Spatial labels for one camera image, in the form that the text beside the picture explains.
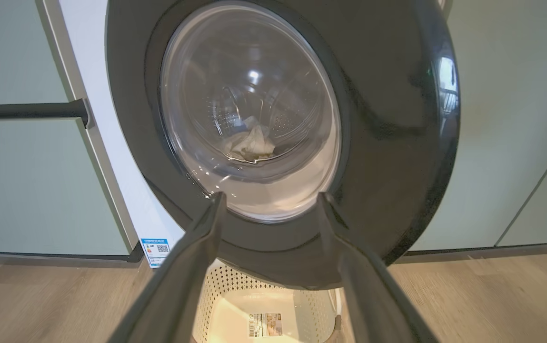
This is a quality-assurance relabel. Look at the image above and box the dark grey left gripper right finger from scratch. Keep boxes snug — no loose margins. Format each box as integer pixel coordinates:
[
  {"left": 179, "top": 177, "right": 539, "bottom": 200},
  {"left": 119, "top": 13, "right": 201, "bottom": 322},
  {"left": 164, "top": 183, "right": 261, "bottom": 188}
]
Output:
[{"left": 318, "top": 192, "right": 438, "bottom": 343}]

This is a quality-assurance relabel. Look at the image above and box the white front-load washing machine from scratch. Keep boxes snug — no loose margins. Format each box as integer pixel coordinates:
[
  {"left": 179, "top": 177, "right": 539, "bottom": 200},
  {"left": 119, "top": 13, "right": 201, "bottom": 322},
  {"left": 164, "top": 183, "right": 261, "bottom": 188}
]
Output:
[{"left": 35, "top": 0, "right": 188, "bottom": 270}]

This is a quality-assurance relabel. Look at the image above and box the black cabinet handle bar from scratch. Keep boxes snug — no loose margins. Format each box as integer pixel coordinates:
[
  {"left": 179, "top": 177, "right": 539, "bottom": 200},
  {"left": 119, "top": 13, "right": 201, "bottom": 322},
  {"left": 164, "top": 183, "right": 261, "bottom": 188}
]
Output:
[{"left": 0, "top": 98, "right": 91, "bottom": 128}]

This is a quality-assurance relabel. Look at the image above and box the round black glass washer door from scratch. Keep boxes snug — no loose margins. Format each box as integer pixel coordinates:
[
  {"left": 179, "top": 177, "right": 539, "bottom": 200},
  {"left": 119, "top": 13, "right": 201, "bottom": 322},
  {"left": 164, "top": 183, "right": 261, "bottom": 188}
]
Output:
[{"left": 105, "top": 0, "right": 461, "bottom": 290}]

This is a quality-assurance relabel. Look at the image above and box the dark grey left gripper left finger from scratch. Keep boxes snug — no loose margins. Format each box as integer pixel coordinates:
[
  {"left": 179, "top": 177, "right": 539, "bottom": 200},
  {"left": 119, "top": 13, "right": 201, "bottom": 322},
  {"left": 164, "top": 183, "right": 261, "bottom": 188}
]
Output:
[{"left": 109, "top": 192, "right": 228, "bottom": 343}]

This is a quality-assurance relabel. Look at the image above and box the barcode sticker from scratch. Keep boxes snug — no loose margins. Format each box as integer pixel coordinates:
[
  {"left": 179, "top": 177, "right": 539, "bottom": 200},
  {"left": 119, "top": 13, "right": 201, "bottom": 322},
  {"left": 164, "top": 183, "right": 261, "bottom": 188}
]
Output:
[{"left": 248, "top": 312, "right": 284, "bottom": 339}]

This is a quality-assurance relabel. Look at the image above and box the pale yellow garment blue collar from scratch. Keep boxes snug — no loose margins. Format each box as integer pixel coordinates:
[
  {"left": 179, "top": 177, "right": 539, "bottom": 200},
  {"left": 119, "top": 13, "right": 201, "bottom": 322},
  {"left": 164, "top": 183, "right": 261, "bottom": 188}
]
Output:
[{"left": 223, "top": 116, "right": 278, "bottom": 162}]

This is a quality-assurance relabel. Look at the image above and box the white perforated laundry basket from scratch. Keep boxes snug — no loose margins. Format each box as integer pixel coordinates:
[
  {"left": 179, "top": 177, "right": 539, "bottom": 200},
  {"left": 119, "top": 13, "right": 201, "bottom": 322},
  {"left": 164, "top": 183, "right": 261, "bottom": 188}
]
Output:
[{"left": 191, "top": 260, "right": 345, "bottom": 343}]

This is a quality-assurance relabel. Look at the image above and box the dark cabinet plinth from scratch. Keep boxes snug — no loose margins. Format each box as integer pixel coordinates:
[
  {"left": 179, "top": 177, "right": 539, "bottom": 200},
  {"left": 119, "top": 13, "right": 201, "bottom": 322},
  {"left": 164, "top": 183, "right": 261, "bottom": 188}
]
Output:
[
  {"left": 397, "top": 242, "right": 547, "bottom": 261},
  {"left": 0, "top": 241, "right": 145, "bottom": 264}
]

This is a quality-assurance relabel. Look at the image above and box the blue energy label sticker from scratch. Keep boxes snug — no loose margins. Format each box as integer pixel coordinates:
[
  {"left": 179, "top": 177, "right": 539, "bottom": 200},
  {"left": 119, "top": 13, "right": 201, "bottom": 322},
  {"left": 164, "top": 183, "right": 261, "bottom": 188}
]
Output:
[{"left": 140, "top": 238, "right": 172, "bottom": 269}]

